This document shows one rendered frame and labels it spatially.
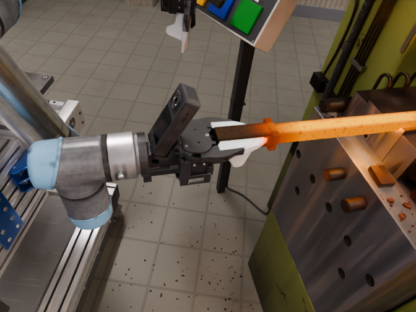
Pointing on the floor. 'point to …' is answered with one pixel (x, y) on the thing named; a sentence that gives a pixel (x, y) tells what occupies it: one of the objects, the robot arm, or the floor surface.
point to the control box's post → (242, 75)
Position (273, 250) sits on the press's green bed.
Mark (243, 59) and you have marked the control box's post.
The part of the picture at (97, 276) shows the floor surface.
